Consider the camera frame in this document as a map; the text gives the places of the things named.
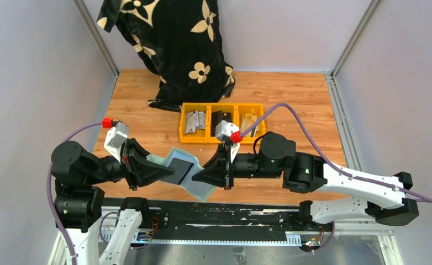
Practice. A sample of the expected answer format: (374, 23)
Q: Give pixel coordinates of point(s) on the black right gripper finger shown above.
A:
(212, 173)
(218, 161)

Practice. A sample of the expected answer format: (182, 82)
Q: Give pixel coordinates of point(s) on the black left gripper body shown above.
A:
(127, 163)

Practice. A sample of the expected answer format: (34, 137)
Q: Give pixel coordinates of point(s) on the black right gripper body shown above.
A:
(230, 169)

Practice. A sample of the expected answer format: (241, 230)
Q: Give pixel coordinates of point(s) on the green leather card holder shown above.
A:
(199, 190)

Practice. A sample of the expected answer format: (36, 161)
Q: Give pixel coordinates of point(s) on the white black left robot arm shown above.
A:
(78, 204)

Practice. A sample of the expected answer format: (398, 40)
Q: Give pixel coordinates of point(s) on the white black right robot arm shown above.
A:
(366, 196)

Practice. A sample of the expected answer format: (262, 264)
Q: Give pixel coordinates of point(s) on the black cards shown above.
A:
(216, 118)

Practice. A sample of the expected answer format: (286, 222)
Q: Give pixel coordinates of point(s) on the silver grey cards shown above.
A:
(195, 122)

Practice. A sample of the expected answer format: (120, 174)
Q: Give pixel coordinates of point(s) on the gold beige cards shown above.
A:
(248, 120)

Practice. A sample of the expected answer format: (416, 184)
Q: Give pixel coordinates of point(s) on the left yellow plastic bin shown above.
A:
(194, 138)

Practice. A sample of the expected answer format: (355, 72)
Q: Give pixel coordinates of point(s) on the right yellow plastic bin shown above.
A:
(257, 108)

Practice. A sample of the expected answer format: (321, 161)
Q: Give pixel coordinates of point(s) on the black floral blanket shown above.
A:
(179, 41)

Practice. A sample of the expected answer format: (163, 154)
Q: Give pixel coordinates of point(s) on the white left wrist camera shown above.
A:
(116, 137)

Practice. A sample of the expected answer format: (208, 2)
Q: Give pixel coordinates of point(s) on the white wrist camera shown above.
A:
(116, 137)
(230, 135)

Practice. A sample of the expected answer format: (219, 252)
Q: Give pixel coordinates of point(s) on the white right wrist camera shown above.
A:
(230, 135)

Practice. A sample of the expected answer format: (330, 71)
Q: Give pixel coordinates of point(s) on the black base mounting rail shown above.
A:
(220, 223)

